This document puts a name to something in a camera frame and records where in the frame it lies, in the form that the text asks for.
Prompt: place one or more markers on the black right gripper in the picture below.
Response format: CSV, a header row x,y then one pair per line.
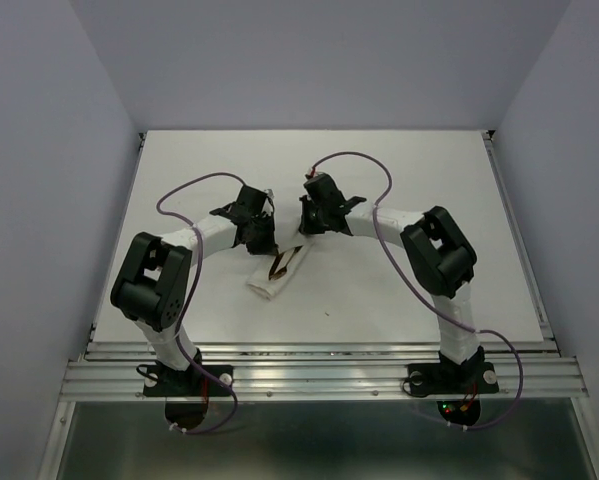
x,y
307,226

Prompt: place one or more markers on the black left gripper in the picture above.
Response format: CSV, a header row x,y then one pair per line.
x,y
268,247

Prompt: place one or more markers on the white cloth napkin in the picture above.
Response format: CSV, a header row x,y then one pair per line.
x,y
258,281

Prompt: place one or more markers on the gold knife green handle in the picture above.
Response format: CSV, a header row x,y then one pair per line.
x,y
286,258

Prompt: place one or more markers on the gold fork green handle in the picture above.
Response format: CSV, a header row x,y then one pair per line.
x,y
272,274

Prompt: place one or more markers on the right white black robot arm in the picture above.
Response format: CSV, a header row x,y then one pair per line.
x,y
441,259

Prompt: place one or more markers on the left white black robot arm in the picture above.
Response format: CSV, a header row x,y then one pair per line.
x,y
159,274

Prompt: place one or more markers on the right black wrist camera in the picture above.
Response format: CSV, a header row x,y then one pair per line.
x,y
322,188

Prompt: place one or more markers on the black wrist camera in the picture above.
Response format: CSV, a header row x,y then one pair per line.
x,y
322,188
251,204

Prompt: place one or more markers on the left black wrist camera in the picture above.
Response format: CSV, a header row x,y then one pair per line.
x,y
251,204

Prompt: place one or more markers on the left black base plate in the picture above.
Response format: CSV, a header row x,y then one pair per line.
x,y
162,382

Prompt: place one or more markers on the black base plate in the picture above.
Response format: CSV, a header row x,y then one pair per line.
x,y
426,379
162,382

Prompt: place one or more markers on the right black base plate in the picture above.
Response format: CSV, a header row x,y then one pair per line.
x,y
426,379

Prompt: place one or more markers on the aluminium rail frame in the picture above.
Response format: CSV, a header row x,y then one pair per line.
x,y
337,410

